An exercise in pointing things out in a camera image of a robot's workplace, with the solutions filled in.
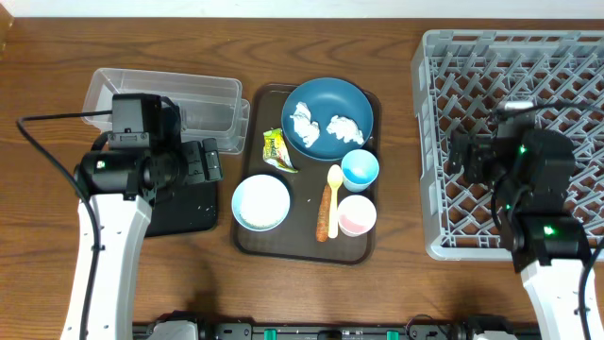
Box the green yellow snack wrapper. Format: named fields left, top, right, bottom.
left=262, top=128, right=298, bottom=174

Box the white tissue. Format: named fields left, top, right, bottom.
left=290, top=102, right=320, bottom=148
left=327, top=115, right=364, bottom=145

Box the light blue cup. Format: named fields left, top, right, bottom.
left=341, top=149, right=379, bottom=193

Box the pink white cup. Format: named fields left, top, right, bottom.
left=338, top=195, right=377, bottom=237

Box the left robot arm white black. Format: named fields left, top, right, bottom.
left=61, top=132, right=223, bottom=339

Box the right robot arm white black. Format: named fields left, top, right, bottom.
left=449, top=129, right=603, bottom=339

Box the black waste tray bin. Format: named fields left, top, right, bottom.
left=145, top=182, right=218, bottom=238

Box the clear plastic waste bin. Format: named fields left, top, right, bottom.
left=83, top=68, right=250, bottom=155

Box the grey dishwasher rack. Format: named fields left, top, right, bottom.
left=411, top=30, right=603, bottom=261

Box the light blue bowl with rice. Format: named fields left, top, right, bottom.
left=231, top=175, right=291, bottom=232

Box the dark blue plate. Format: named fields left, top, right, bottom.
left=281, top=77, right=375, bottom=162

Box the orange carrot stick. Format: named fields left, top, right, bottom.
left=315, top=184, right=331, bottom=242

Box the pale yellow plastic spoon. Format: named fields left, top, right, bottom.
left=327, top=164, right=344, bottom=239

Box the brown serving tray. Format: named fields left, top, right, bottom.
left=231, top=83, right=375, bottom=265

